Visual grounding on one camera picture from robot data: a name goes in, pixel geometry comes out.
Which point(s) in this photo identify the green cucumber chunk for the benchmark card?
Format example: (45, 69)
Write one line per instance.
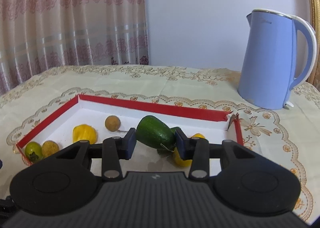
(170, 148)

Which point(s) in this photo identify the red shallow cardboard tray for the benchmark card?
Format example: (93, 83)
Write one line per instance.
(57, 121)

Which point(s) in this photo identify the blue electric kettle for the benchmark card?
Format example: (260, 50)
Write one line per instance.
(268, 72)

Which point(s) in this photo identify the cream embroidered tablecloth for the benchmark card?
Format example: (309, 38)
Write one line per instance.
(289, 137)

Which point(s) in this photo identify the green pointed cucumber end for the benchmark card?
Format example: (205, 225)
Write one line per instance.
(153, 133)

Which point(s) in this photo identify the brown longan with stem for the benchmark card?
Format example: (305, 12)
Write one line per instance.
(113, 124)

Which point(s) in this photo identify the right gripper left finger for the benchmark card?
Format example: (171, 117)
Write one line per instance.
(114, 149)

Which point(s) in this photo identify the yellow jackfruit piece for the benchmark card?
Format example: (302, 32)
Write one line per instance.
(84, 132)

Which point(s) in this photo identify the pink patterned curtain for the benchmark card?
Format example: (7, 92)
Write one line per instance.
(37, 35)

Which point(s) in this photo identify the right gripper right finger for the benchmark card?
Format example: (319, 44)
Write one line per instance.
(195, 149)

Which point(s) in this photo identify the gold framed headboard panel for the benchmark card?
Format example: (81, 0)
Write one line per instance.
(315, 22)

